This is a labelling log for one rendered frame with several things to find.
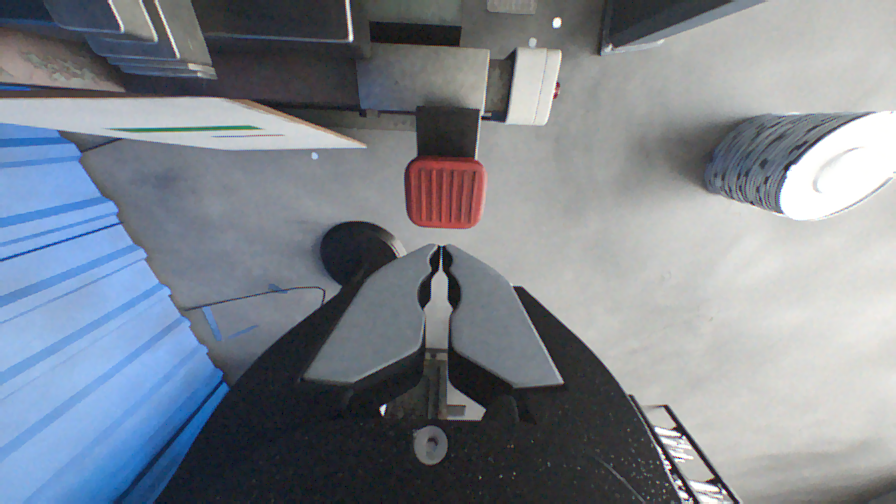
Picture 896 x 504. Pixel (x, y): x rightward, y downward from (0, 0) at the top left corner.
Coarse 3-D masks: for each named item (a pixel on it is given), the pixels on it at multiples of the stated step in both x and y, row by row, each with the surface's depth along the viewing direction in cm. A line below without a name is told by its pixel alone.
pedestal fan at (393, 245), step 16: (352, 224) 102; (368, 224) 102; (336, 240) 104; (352, 240) 103; (368, 240) 103; (384, 240) 104; (320, 256) 111; (336, 256) 107; (352, 256) 107; (368, 256) 107; (384, 256) 107; (400, 256) 108; (336, 272) 112; (352, 272) 100; (368, 272) 112; (320, 288) 105
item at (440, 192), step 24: (408, 168) 19; (432, 168) 19; (456, 168) 19; (480, 168) 19; (408, 192) 20; (432, 192) 20; (456, 192) 20; (480, 192) 20; (408, 216) 21; (432, 216) 21; (456, 216) 21; (480, 216) 21
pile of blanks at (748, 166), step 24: (768, 120) 80; (792, 120) 74; (816, 120) 70; (840, 120) 65; (720, 144) 88; (744, 144) 80; (768, 144) 75; (792, 144) 70; (720, 168) 86; (744, 168) 79; (768, 168) 73; (720, 192) 92; (744, 192) 82; (768, 192) 75
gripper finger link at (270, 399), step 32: (352, 288) 9; (320, 320) 7; (288, 352) 6; (256, 384) 6; (288, 384) 6; (320, 384) 6; (224, 416) 5; (256, 416) 5; (288, 416) 5; (320, 416) 5; (192, 448) 4; (224, 448) 4; (256, 448) 5; (192, 480) 4
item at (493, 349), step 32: (448, 256) 11; (448, 288) 10; (480, 288) 9; (512, 288) 9; (480, 320) 8; (512, 320) 8; (448, 352) 7; (480, 352) 7; (512, 352) 7; (544, 352) 7; (480, 384) 6; (512, 384) 6; (544, 384) 6
